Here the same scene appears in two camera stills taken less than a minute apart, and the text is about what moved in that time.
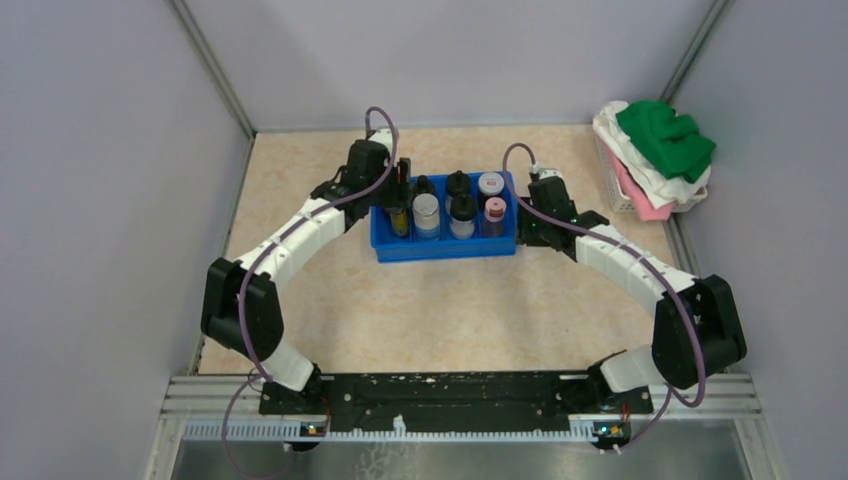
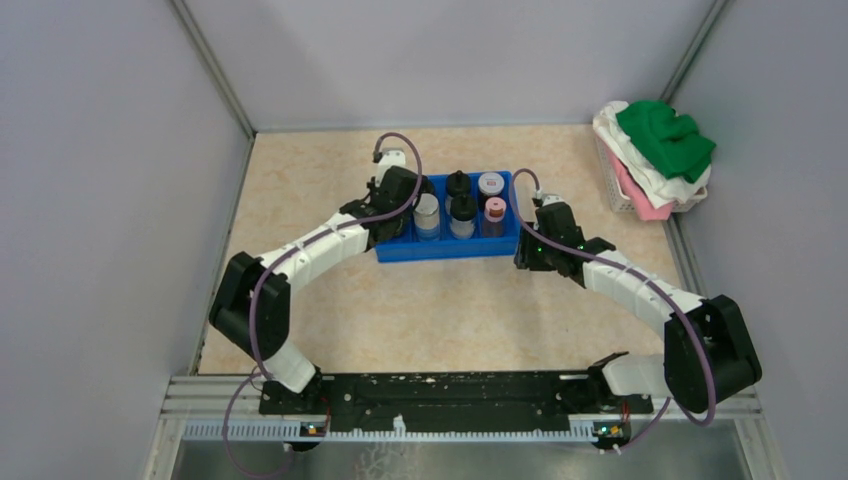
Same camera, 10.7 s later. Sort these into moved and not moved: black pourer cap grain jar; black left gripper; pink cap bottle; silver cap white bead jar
Moved: black left gripper
Not moved: pink cap bottle; black pourer cap grain jar; silver cap white bead jar
